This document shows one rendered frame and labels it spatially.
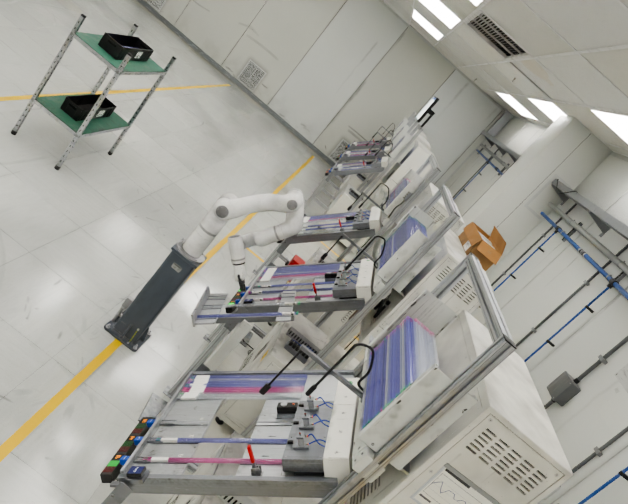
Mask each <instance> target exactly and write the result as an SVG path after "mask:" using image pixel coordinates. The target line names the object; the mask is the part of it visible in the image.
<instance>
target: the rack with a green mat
mask: <svg viewBox="0 0 628 504"><path fill-rule="evenodd" d="M86 17H87V16H86V15H85V14H81V15H80V17H79V18H78V20H77V22H76V24H75V25H74V27H73V29H72V30H71V32H70V34H69V35H68V37H67V39H66V40H65V42H64V44H63V45H62V47H61V49H60V50H59V52H58V54H57V55H56V57H55V59H54V61H53V62H52V64H51V66H50V67H49V69H48V71H47V72H46V74H45V76H44V77H43V79H42V81H41V82H40V84H39V86H38V87H37V89H36V91H35V93H34V94H33V96H32V97H31V99H30V101H29V103H28V104H27V106H26V108H25V109H24V111H23V113H22V114H21V116H20V118H19V119H18V121H17V123H16V124H15V126H14V128H13V129H12V131H11V134H13V135H16V134H17V132H18V130H19V129H20V127H21V125H22V124H23V122H24V120H25V119H26V117H27V115H28V114H29V112H30V110H31V109H32V107H33V105H34V104H36V105H37V106H38V107H40V108H41V109H42V110H43V111H44V112H46V113H47V114H48V115H49V116H51V117H52V118H53V119H54V120H55V121H57V122H58V123H59V124H60V125H62V126H63V127H64V128H65V129H67V130H68V131H69V132H70V133H71V134H73V135H74V137H73V139H72V141H71V142H70V144H69V145H68V147H67V148H66V150H65V152H64V153H63V155H62V156H61V158H60V159H59V161H58V162H57V164H56V165H55V167H54V168H55V169H56V170H59V169H60V168H61V166H62V164H63V163H64V161H65V160H66V158H67V156H68V155H69V153H70V152H71V150H72V149H73V147H74V146H75V144H76V142H77V141H78V139H79V138H82V137H87V136H92V135H97V134H102V133H107V132H112V131H117V130H123V129H124V130H123V131H122V133H121V134H120V135H119V137H118V138H117V140H116V141H115V143H114V144H113V146H112V147H111V149H110V150H109V151H108V155H110V156H111V155H112V154H113V152H114V150H115V149H116V147H117V146H118V144H119V143H120V142H121V140H122V139H123V137H124V136H125V134H126V133H127V131H128V130H129V128H130V127H131V125H132V124H133V122H134V121H135V119H136V118H137V116H138V115H139V113H140V112H141V110H142V109H143V107H144V106H145V104H146V103H147V102H148V100H149V99H150V97H151V96H152V94H153V93H154V91H155V90H156V88H157V87H158V85H159V84H160V82H161V81H162V79H163V78H164V76H165V75H166V73H167V72H168V70H169V69H170V67H171V66H172V65H173V63H174V62H175V60H176V59H177V58H176V57H175V56H173V57H172V58H171V60H170V61H169V63H168V64H167V66H166V67H165V69H163V68H162V67H160V66H159V65H158V64H157V63H156V62H154V61H153V60H152V59H151V58H149V59H148V61H133V60H130V59H131V57H132V56H133V55H132V54H131V53H129V52H128V53H127V55H126V56H125V58H124V59H123V60H116V59H114V58H113V57H112V56H111V55H110V54H108V53H107V52H106V51H105V50H104V49H102V48H101V47H100V46H99V45H98V43H99V42H100V40H101V38H102V37H103V35H98V34H90V33H83V32H78V30H79V28H80V27H81V25H82V23H83V22H84V20H85V18H86ZM137 28H138V25H137V24H134V25H133V27H132V28H131V30H130V31H129V33H128V36H132V35H133V34H134V32H135V31H136V29H137ZM73 38H75V39H76V40H77V41H78V42H79V43H81V44H82V45H83V46H84V47H85V48H86V49H88V50H89V51H90V52H91V53H92V54H94V55H95V56H96V57H97V58H98V59H100V60H101V61H102V62H103V63H104V64H106V65H107V68H106V69H105V71H104V73H103V74H102V76H101V77H100V79H99V80H98V82H97V84H96V85H95V87H94V88H93V90H92V91H91V93H90V94H74V95H57V96H41V97H39V95H40V94H41V92H42V90H43V89H44V87H45V85H46V84H47V82H48V80H49V79H50V77H51V75H52V74H53V72H54V70H55V69H56V67H57V65H58V64H59V62H60V60H61V58H62V57H63V55H64V53H65V52H66V50H67V48H68V47H69V45H70V43H71V42H72V40H73ZM111 69H112V70H113V71H114V72H115V73H114V75H113V77H112V78H111V80H110V81H109V83H108V84H107V86H106V88H105V89H104V91H103V92H102V94H101V95H100V97H99V98H98V100H97V102H96V103H95V105H94V106H93V108H92V109H91V111H90V112H89V114H88V116H87V117H86V119H85V120H82V121H75V120H74V119H73V118H71V117H70V116H69V115H68V114H67V113H65V112H64V111H63V110H62V109H60V107H61V105H62V104H63V102H64V100H65V98H66V96H80V95H95V94H96V92H97V90H98V89H99V87H100V86H101V84H102V83H103V81H104V79H105V78H106V76H107V75H108V73H109V72H110V70H111ZM120 75H160V76H159V77H158V79H157V80H156V82H155V83H154V85H153V86H152V88H151V89H150V91H149V92H148V94H147V95H146V97H145V98H144V100H143V101H142V103H141V104H140V106H139V107H138V109H137V110H136V112H135V113H134V115H133V116H132V118H131V119H130V121H129V122H128V123H127V122H126V121H125V120H124V119H122V118H121V117H120V116H119V115H118V114H116V113H115V112H114V111H113V113H112V114H111V115H110V117H102V118H95V119H92V118H93V116H94V115H95V113H96V111H97V110H98V108H99V107H100V105H101V104H102V102H103V101H104V99H105V97H106V96H107V94H108V93H109V91H110V90H111V88H112V87H113V85H114V84H115V82H116V80H117V79H118V77H119V76H120Z"/></svg>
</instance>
